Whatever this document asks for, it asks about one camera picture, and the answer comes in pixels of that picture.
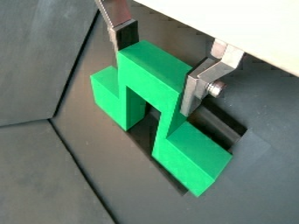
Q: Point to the green U-shaped block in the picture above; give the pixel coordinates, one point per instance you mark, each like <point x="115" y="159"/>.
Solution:
<point x="147" y="78"/>

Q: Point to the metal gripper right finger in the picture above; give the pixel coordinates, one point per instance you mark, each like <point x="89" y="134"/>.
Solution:
<point x="203" y="79"/>

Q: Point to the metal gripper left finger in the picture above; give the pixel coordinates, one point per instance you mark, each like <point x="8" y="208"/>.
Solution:
<point x="121" y="26"/>

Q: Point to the black fixture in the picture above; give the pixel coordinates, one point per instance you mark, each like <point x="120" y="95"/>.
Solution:
<point x="208" y="118"/>

